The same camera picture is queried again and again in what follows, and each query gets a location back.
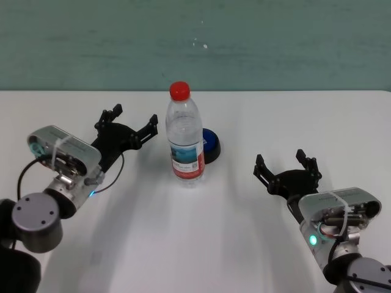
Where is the white left camera zip tie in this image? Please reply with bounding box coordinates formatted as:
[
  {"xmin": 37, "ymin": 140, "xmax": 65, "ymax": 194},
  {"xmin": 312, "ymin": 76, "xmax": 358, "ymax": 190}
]
[{"xmin": 50, "ymin": 136, "xmax": 75, "ymax": 176}]

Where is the clear water bottle red cap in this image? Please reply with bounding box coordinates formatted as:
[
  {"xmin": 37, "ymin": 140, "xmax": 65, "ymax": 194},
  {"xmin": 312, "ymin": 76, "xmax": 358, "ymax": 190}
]
[{"xmin": 165, "ymin": 81, "xmax": 206, "ymax": 189}]

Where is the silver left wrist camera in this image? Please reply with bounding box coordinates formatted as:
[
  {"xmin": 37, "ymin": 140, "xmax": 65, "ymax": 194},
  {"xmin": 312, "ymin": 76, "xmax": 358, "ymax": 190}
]
[{"xmin": 26, "ymin": 125, "xmax": 103, "ymax": 184}]

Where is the thin gripper cable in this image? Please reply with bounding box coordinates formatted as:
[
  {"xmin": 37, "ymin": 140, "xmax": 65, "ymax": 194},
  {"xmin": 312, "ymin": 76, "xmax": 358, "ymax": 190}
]
[
  {"xmin": 93, "ymin": 151, "xmax": 125, "ymax": 195},
  {"xmin": 326, "ymin": 236, "xmax": 348, "ymax": 275}
]

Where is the white right camera zip tie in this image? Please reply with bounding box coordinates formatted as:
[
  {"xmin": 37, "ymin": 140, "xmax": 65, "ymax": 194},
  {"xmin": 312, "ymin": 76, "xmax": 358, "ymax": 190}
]
[{"xmin": 331, "ymin": 191, "xmax": 351, "ymax": 238}]

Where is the white camera zip tie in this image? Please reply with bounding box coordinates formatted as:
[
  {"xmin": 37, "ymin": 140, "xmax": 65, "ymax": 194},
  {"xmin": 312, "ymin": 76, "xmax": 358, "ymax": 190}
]
[
  {"xmin": 50, "ymin": 136, "xmax": 75, "ymax": 176},
  {"xmin": 331, "ymin": 191, "xmax": 351, "ymax": 238}
]

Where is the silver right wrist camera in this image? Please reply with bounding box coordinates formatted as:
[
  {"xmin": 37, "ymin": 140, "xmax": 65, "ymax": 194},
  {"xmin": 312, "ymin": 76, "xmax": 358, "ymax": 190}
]
[{"xmin": 298, "ymin": 186, "xmax": 383, "ymax": 228}]

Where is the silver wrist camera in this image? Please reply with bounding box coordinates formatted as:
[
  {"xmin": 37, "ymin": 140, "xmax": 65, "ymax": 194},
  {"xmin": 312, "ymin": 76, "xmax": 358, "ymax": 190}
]
[
  {"xmin": 26, "ymin": 125, "xmax": 103, "ymax": 184},
  {"xmin": 298, "ymin": 186, "xmax": 383, "ymax": 228}
]

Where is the thin right gripper cable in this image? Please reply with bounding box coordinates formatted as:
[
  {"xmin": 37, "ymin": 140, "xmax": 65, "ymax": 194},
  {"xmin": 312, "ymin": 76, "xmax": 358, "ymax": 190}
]
[{"xmin": 326, "ymin": 236, "xmax": 348, "ymax": 275}]

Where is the blue push button black base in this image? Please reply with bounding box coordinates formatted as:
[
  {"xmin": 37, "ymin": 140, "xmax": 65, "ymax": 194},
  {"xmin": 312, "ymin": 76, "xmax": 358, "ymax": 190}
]
[{"xmin": 202, "ymin": 128, "xmax": 223, "ymax": 165}]

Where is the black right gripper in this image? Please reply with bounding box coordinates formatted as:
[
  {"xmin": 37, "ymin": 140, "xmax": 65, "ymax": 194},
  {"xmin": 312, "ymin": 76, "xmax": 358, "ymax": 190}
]
[{"xmin": 252, "ymin": 148, "xmax": 323, "ymax": 223}]

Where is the thin left gripper cable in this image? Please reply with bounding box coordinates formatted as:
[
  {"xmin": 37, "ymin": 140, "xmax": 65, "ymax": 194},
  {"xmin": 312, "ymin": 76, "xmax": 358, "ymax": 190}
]
[{"xmin": 93, "ymin": 151, "xmax": 125, "ymax": 195}]

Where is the black left camera cable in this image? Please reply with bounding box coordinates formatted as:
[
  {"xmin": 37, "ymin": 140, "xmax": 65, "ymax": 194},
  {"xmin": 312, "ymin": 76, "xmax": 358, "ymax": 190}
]
[{"xmin": 16, "ymin": 157, "xmax": 42, "ymax": 204}]

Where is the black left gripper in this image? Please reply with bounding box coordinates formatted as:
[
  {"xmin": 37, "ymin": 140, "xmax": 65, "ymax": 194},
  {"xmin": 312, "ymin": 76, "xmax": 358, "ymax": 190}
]
[{"xmin": 90, "ymin": 103, "xmax": 159, "ymax": 174}]

